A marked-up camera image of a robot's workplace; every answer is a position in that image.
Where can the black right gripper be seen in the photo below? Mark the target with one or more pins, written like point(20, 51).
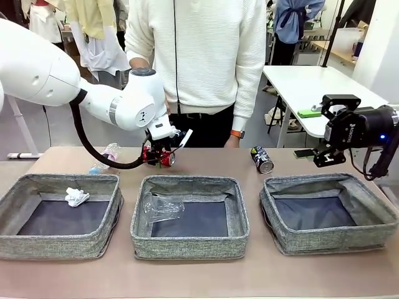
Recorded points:
point(361, 126)

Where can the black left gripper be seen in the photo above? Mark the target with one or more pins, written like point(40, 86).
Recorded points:
point(159, 143)

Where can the crushed red soda can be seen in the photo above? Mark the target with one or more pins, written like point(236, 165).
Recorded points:
point(168, 159)

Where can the clear bottle pink label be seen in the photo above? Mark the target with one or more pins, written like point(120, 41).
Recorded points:
point(110, 149)

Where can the crushed clear plastic bottle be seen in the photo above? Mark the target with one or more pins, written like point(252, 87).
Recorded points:
point(162, 208)

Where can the black purple drink can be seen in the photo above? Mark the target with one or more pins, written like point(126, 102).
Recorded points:
point(263, 159)

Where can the white paper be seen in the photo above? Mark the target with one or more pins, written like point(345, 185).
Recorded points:
point(76, 197)

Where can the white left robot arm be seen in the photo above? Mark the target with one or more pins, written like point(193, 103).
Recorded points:
point(46, 71)

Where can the person's right forearm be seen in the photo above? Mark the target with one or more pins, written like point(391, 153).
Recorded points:
point(138, 63)

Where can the person's left hand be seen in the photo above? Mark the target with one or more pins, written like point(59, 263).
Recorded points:
point(232, 141)

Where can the black belt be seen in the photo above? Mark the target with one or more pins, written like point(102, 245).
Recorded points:
point(193, 115)

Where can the large white table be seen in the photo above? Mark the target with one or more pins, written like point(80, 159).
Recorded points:
point(296, 84)

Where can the beige bag under table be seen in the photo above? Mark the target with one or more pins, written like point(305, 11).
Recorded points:
point(277, 116)

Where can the wooden workbench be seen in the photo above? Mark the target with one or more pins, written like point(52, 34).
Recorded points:
point(336, 53)

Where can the purple bottle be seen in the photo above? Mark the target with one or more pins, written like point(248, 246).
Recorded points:
point(358, 50)

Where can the orange wrist watch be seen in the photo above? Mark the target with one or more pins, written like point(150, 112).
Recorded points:
point(237, 133)

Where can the white storage bin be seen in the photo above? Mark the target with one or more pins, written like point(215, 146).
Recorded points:
point(350, 40)

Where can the grey fabric basket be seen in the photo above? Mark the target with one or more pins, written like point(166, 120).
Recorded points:
point(62, 246)
point(327, 243)
point(187, 247)

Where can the black stand pole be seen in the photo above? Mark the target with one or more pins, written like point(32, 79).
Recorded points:
point(333, 31)

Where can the bystander in blue shirt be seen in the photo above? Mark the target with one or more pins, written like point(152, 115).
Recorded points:
point(293, 21)

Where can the white knit sweater torso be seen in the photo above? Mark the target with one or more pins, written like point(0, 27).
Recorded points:
point(212, 56)

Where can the bystander in yellow jacket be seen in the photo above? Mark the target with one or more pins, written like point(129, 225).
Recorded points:
point(93, 40)

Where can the small white table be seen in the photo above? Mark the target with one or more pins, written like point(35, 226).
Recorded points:
point(22, 130)

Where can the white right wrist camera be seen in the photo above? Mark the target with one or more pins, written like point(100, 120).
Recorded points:
point(317, 108)

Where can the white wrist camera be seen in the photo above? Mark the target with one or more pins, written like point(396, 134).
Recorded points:
point(186, 137)
point(317, 108)

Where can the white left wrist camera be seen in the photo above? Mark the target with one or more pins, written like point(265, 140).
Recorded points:
point(186, 137)

